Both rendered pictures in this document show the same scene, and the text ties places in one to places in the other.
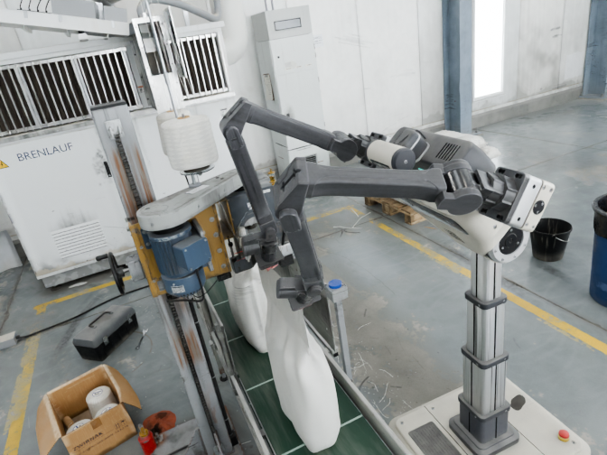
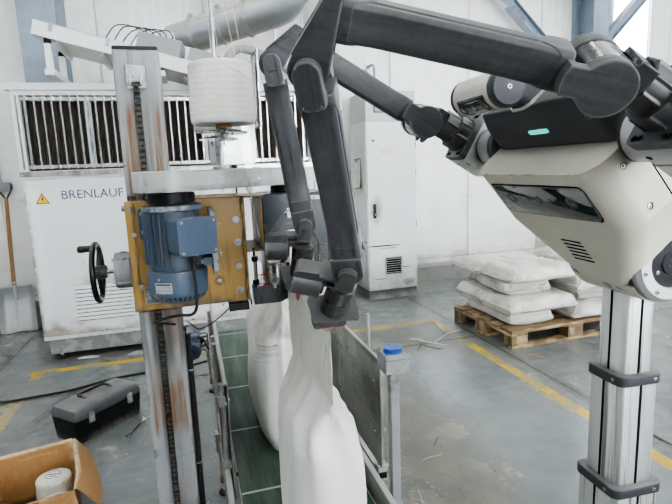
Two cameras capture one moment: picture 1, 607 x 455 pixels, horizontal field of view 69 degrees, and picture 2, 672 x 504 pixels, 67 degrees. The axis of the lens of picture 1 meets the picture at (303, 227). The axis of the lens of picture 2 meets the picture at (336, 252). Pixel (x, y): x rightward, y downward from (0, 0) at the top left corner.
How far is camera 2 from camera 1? 0.51 m
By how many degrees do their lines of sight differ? 15
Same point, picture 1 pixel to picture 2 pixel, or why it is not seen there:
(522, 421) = not seen: outside the picture
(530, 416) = not seen: outside the picture
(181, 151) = (204, 94)
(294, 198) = (317, 32)
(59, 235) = (82, 291)
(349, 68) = (453, 169)
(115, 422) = not seen: outside the picture
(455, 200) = (591, 75)
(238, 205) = (274, 207)
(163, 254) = (154, 231)
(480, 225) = (625, 196)
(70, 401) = (16, 480)
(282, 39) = (380, 122)
